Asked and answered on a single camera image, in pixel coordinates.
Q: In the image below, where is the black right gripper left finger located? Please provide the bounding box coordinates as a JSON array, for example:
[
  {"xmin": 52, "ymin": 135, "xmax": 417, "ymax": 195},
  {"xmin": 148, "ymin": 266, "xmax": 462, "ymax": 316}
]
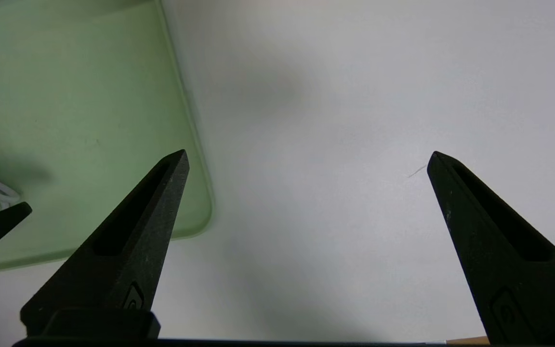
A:
[{"xmin": 20, "ymin": 149, "xmax": 190, "ymax": 338}]

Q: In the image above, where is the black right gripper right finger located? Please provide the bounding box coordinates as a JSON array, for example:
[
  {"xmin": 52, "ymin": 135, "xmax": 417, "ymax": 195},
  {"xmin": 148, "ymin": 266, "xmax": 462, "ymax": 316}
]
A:
[{"xmin": 427, "ymin": 151, "xmax": 555, "ymax": 344}]

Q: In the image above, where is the green plastic tray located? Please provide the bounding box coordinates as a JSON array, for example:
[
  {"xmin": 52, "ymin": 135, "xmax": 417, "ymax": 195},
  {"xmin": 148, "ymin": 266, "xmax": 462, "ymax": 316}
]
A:
[{"xmin": 0, "ymin": 0, "xmax": 214, "ymax": 276}]

